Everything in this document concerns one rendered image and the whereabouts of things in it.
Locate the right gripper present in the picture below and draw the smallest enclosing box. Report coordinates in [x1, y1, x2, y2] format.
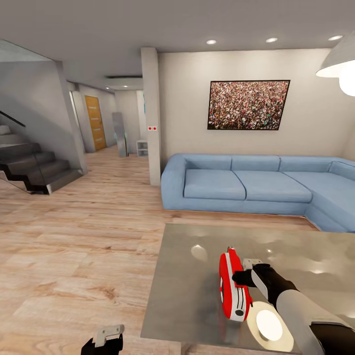
[232, 270, 255, 287]

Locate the radio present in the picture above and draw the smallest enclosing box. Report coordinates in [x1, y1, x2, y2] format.
[219, 247, 253, 322]

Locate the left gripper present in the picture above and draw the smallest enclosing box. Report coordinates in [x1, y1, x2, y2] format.
[81, 334, 123, 355]

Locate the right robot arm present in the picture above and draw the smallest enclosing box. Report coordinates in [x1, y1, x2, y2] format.
[232, 258, 355, 355]

